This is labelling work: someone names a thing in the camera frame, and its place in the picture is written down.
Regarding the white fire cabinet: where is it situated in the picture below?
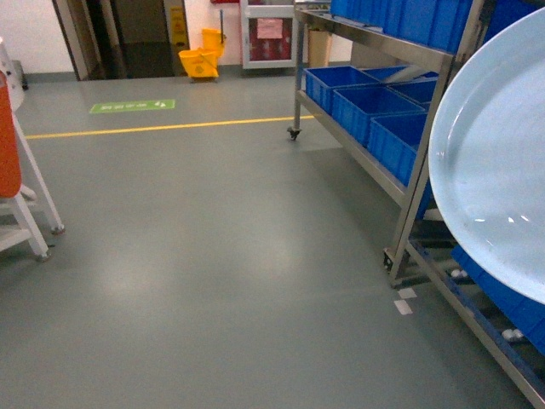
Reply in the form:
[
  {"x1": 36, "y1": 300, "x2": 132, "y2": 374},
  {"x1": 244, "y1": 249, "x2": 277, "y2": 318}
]
[{"x1": 239, "y1": 0, "x2": 298, "y2": 70}]

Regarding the steel shelf rack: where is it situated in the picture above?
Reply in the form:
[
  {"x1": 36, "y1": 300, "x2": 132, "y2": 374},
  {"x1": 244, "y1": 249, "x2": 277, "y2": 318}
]
[
  {"x1": 295, "y1": 1, "x2": 496, "y2": 288},
  {"x1": 389, "y1": 164, "x2": 544, "y2": 408}
]

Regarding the yellow wet floor sign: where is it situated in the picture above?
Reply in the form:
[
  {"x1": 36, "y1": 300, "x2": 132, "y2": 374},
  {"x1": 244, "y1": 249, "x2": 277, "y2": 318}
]
[{"x1": 169, "y1": 6, "x2": 189, "y2": 49}]

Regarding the steel shelf rack near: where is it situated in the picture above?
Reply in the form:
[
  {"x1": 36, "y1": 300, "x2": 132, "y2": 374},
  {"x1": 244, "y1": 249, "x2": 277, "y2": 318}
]
[{"x1": 389, "y1": 164, "x2": 544, "y2": 408}]

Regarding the white orange cart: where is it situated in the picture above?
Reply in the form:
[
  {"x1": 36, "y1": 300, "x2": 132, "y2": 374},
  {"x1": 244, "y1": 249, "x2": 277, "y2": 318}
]
[{"x1": 1, "y1": 44, "x2": 66, "y2": 262}]

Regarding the light blue round tray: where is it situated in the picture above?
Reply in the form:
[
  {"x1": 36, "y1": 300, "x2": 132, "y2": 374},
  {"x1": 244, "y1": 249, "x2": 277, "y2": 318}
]
[{"x1": 428, "y1": 9, "x2": 544, "y2": 302}]

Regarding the green floor sticker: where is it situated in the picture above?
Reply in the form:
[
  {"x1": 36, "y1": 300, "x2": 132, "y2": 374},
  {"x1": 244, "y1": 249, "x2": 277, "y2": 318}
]
[{"x1": 89, "y1": 99, "x2": 175, "y2": 114}]

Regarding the yellow mop bucket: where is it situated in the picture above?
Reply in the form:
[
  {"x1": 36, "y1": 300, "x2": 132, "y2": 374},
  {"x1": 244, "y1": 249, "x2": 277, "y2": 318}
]
[{"x1": 178, "y1": 28, "x2": 227, "y2": 79}]

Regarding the steel shelf rack far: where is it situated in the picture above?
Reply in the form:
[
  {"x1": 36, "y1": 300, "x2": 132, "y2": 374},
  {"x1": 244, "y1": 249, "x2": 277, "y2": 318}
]
[{"x1": 295, "y1": 1, "x2": 496, "y2": 288}]

